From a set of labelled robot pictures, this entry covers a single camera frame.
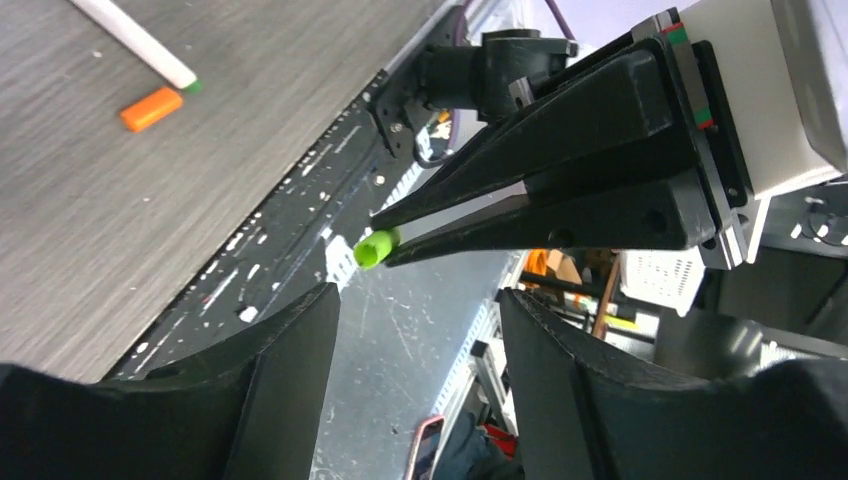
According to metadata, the white marker green tip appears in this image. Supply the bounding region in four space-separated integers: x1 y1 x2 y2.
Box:
71 0 203 92

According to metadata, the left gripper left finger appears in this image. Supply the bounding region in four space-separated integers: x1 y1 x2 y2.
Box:
1 283 340 479

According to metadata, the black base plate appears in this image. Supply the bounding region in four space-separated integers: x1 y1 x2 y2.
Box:
110 6 465 380

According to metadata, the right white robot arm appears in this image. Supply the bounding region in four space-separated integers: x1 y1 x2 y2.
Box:
371 8 754 270

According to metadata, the green pen cap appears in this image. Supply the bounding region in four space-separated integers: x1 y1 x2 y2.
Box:
352 229 401 270

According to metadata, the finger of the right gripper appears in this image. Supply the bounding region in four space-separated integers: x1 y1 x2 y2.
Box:
384 178 717 267

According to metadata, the orange pen cap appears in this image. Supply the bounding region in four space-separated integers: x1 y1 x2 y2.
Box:
119 87 183 133

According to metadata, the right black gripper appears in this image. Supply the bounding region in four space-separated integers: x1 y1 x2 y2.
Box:
371 7 760 270

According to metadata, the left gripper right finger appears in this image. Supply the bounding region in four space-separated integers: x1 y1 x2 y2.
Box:
499 289 847 479

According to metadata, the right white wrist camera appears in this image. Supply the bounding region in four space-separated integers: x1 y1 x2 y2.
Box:
680 0 847 199

